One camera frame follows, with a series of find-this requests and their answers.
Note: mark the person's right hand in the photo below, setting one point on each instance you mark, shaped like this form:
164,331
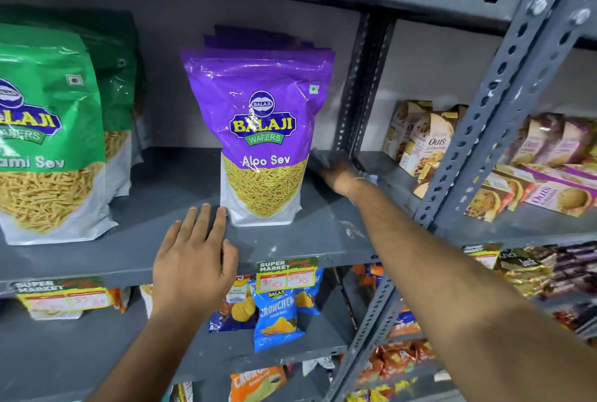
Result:
340,177

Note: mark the person's left hand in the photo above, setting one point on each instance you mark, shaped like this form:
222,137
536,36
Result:
191,271

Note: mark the person's left little finger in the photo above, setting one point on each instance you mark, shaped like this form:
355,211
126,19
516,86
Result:
170,237

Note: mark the person's right fingers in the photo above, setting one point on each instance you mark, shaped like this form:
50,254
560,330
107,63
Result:
329,173

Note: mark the person's left middle finger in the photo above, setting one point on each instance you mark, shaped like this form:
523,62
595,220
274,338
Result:
204,224

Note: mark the person's left thumb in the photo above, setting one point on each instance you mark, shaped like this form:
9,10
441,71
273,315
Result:
231,259

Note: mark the grey cleaning cloth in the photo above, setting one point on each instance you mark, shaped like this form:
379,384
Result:
322,158

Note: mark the person's right forearm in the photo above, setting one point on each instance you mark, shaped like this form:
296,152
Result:
457,299

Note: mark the person's left forearm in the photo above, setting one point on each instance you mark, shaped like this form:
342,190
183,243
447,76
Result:
154,359

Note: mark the thin wrist thread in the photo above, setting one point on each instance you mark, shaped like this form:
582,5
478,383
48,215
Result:
358,181

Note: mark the grey metal shelf rack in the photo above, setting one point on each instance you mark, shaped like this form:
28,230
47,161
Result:
163,191
489,84

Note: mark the dark blue chips packet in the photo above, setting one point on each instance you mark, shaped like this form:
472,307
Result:
233,308

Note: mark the yellow price label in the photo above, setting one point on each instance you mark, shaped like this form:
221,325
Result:
63,296
287,275
482,254

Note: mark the white snack packet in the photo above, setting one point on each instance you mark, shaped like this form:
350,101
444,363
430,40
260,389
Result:
146,299

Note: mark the light blue chips packet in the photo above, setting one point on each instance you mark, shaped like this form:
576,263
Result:
278,320
308,296

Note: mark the purple snack pouch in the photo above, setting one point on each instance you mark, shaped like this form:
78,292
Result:
261,135
261,37

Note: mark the pile of cookie boxes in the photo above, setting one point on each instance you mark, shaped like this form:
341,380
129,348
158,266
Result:
433,142

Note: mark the orange snack packet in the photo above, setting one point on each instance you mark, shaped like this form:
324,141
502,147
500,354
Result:
256,384

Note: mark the white paper label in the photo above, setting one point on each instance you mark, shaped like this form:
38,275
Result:
318,364

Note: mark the green snack pouch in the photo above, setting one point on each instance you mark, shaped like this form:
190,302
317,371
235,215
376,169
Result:
42,135
116,103

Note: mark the pile of orange candy packs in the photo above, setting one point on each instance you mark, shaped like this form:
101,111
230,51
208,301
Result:
396,356

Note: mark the pile of gold wrapped packets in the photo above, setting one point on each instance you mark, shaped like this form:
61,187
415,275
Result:
524,271

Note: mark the pile of dark chocolate packets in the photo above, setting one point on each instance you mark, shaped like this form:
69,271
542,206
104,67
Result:
576,271

